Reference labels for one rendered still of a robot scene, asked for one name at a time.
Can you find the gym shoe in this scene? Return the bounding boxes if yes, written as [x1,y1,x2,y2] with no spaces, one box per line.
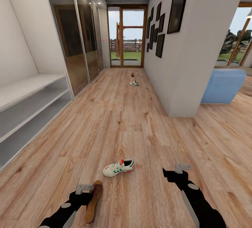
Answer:
[129,81,139,87]
[103,159,135,177]

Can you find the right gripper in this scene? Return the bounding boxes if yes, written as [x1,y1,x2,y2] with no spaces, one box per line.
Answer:
[163,168,188,186]

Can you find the sandal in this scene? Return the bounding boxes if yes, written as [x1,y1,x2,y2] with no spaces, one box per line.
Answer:
[85,180,103,224]

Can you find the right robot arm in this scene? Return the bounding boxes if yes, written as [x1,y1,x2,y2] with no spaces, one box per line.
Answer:
[163,164,226,228]

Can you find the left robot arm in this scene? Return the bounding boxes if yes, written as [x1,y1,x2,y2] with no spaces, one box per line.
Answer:
[38,184,94,228]

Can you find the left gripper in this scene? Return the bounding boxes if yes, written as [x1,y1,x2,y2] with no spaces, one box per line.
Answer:
[69,191,94,208]

